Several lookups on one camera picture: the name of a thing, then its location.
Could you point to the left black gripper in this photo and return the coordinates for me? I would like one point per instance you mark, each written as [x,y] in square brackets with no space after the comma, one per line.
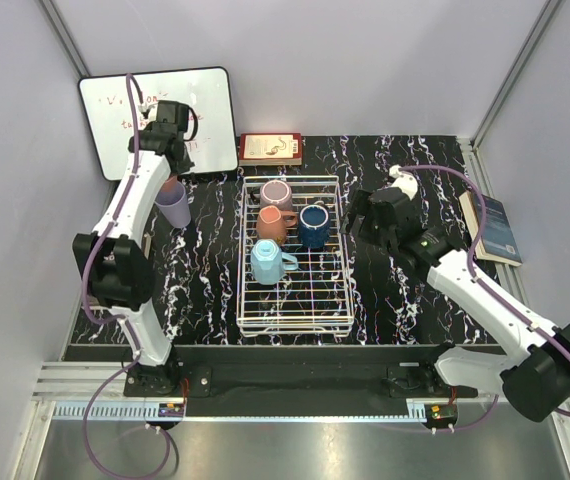
[183,167]

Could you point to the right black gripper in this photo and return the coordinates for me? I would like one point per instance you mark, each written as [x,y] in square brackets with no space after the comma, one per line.
[360,205]

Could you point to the coral pink tumbler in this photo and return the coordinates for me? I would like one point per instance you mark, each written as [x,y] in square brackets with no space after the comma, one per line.
[169,185]

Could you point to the lavender tumbler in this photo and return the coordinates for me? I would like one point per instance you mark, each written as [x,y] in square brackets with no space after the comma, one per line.
[175,206]

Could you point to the salmon square mug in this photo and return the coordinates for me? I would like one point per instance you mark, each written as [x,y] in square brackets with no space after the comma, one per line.
[273,223]

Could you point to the light blue faceted mug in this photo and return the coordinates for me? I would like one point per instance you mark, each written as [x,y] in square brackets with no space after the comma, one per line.
[269,264]

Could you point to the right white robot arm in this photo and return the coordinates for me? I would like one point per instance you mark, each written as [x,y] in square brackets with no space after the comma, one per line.
[533,371]

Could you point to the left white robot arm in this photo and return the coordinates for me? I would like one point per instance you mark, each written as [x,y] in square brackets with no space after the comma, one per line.
[117,277]

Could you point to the white dry-erase board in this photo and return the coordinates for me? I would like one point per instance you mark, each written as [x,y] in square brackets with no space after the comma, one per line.
[206,90]

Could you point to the dark blue mug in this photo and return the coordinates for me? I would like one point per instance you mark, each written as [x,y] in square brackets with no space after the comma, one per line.
[314,226]

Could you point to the red book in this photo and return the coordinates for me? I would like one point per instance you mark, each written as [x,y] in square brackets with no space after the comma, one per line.
[271,149]

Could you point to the mauve mug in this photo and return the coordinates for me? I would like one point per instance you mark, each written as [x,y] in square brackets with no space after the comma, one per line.
[276,193]

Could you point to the blue book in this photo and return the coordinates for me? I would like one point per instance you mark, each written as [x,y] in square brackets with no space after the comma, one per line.
[497,241]

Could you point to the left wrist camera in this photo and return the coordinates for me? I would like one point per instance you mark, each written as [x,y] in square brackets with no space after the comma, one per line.
[146,108]

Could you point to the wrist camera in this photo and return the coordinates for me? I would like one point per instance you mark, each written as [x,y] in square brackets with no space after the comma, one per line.
[404,181]
[146,108]

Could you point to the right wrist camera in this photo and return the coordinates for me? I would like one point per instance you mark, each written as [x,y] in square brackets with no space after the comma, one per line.
[404,181]

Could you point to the white wire dish rack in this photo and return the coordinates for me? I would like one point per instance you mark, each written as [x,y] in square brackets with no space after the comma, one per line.
[317,297]

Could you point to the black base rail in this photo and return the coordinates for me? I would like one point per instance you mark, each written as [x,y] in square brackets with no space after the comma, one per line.
[251,382]

